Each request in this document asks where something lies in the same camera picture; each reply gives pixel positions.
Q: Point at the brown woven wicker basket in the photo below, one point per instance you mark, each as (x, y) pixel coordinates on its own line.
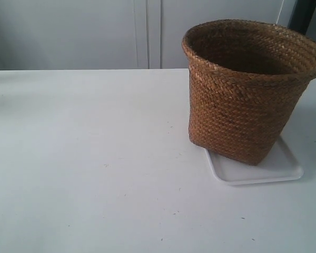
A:
(245, 79)

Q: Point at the white rectangular plastic tray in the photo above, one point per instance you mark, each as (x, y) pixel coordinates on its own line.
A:
(280, 165)

